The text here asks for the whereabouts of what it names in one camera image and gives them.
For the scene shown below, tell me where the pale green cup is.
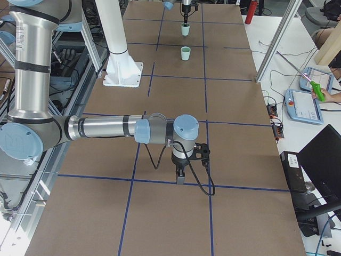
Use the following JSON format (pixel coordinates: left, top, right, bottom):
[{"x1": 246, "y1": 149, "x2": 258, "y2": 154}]
[
  {"x1": 181, "y1": 46, "x2": 191, "y2": 61},
  {"x1": 181, "y1": 23, "x2": 190, "y2": 36}
]

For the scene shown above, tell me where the black monitor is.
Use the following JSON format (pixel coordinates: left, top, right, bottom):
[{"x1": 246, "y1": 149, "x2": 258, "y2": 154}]
[{"x1": 291, "y1": 124, "x2": 341, "y2": 238}]

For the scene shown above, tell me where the black computer box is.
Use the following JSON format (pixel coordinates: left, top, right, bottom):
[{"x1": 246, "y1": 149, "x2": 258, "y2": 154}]
[{"x1": 280, "y1": 151, "x2": 307, "y2": 193}]

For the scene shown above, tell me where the teach pendant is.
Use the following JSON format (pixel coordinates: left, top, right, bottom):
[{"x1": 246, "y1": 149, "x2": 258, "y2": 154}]
[
  {"x1": 285, "y1": 89, "x2": 324, "y2": 125},
  {"x1": 299, "y1": 67, "x2": 334, "y2": 92}
]

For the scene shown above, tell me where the red bottle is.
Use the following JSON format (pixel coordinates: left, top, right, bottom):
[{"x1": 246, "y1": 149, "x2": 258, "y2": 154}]
[{"x1": 245, "y1": 0, "x2": 258, "y2": 25}]

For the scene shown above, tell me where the near teach pendant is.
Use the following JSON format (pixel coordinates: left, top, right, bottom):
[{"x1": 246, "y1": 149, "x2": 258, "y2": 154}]
[{"x1": 285, "y1": 89, "x2": 324, "y2": 125}]

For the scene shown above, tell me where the aluminium side frame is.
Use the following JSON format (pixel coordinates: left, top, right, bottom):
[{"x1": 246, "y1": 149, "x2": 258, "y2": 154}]
[{"x1": 1, "y1": 1, "x2": 101, "y2": 243}]

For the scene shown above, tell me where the aluminium frame post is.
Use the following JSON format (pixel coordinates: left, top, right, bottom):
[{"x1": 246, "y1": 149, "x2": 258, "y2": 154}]
[{"x1": 255, "y1": 0, "x2": 302, "y2": 83}]

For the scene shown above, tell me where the green handled reacher grabber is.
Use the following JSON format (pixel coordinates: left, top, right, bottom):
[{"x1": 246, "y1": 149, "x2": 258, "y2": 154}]
[{"x1": 276, "y1": 51, "x2": 325, "y2": 102}]

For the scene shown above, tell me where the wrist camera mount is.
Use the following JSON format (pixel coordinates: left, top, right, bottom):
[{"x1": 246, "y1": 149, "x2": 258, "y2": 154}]
[{"x1": 190, "y1": 143, "x2": 210, "y2": 162}]

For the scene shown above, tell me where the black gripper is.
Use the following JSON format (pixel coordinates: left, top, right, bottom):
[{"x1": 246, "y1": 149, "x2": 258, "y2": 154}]
[
  {"x1": 181, "y1": 3, "x2": 198, "y2": 26},
  {"x1": 171, "y1": 154, "x2": 190, "y2": 185}
]

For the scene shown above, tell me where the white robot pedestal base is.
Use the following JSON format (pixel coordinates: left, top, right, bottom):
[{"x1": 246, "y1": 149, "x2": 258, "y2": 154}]
[{"x1": 95, "y1": 0, "x2": 143, "y2": 88}]

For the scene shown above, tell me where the black camera cable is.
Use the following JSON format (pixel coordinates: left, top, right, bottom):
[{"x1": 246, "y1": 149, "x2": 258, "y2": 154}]
[{"x1": 142, "y1": 140, "x2": 216, "y2": 197}]

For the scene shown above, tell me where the far teach pendant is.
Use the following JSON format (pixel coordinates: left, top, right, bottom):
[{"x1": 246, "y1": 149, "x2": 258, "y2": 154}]
[{"x1": 299, "y1": 67, "x2": 334, "y2": 92}]

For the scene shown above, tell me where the person in black shirt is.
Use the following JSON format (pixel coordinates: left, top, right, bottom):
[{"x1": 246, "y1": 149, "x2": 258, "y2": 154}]
[{"x1": 310, "y1": 0, "x2": 341, "y2": 103}]

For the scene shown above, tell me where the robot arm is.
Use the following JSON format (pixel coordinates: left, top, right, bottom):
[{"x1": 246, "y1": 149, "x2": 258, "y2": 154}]
[
  {"x1": 161, "y1": 0, "x2": 199, "y2": 27},
  {"x1": 1, "y1": 1, "x2": 199, "y2": 184}
]

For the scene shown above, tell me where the usb hub with orange plugs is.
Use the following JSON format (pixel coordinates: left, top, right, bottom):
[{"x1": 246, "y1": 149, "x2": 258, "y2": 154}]
[{"x1": 266, "y1": 104, "x2": 278, "y2": 118}]

